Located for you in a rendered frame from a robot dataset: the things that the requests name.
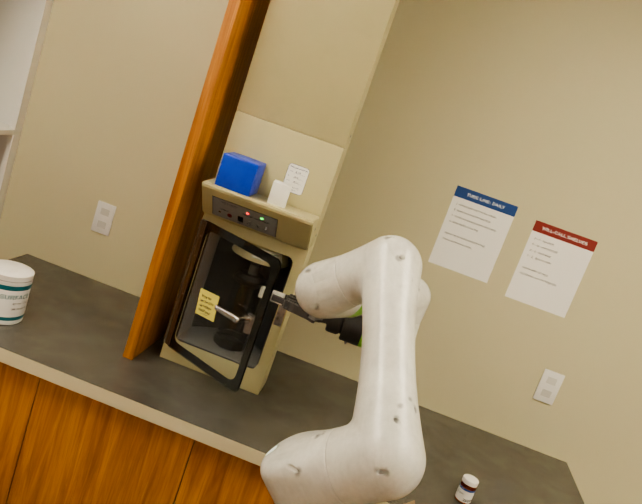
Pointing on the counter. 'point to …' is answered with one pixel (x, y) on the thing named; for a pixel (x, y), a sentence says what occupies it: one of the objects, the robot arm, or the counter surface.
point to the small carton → (279, 193)
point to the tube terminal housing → (323, 175)
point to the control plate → (244, 216)
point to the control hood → (291, 232)
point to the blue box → (240, 173)
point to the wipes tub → (6, 291)
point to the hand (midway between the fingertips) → (272, 295)
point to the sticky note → (207, 304)
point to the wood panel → (197, 169)
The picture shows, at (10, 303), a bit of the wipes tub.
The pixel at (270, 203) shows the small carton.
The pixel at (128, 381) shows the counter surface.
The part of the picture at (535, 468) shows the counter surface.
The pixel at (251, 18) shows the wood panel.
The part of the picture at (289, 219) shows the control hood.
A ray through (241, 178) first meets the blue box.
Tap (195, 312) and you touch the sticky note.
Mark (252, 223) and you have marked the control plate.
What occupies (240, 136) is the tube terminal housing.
